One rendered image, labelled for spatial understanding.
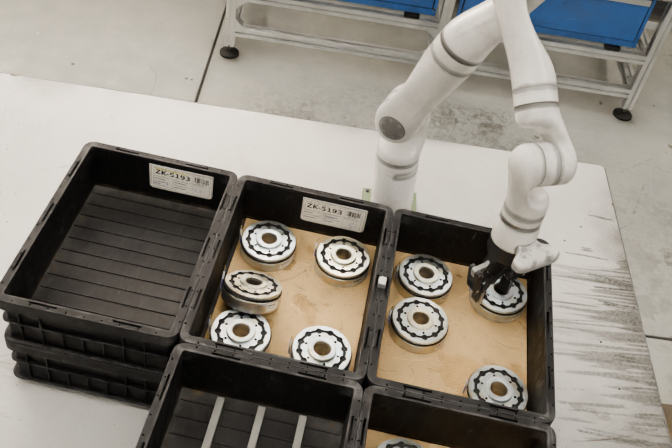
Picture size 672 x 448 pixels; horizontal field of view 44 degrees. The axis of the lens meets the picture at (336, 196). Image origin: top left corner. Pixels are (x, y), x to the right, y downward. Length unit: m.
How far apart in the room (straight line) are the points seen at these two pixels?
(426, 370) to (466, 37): 0.58
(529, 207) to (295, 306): 0.45
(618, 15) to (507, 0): 2.09
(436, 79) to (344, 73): 1.97
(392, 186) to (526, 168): 0.51
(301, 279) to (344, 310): 0.10
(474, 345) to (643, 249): 1.68
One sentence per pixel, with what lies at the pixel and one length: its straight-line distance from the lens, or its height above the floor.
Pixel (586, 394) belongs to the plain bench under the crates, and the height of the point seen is 0.70.
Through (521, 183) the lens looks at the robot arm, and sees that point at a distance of 1.33.
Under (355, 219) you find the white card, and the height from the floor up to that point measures 0.89.
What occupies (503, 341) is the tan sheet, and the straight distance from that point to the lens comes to 1.57.
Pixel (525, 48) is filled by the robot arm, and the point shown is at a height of 1.33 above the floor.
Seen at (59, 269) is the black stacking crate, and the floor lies 0.83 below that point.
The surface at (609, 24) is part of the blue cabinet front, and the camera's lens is 3.46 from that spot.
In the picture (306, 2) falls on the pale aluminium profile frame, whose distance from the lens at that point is 3.32.
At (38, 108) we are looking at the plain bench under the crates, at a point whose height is 0.70.
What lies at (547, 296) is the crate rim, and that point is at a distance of 1.53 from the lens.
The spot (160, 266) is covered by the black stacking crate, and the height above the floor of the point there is 0.83.
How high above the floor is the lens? 2.02
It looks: 44 degrees down
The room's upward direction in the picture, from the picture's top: 11 degrees clockwise
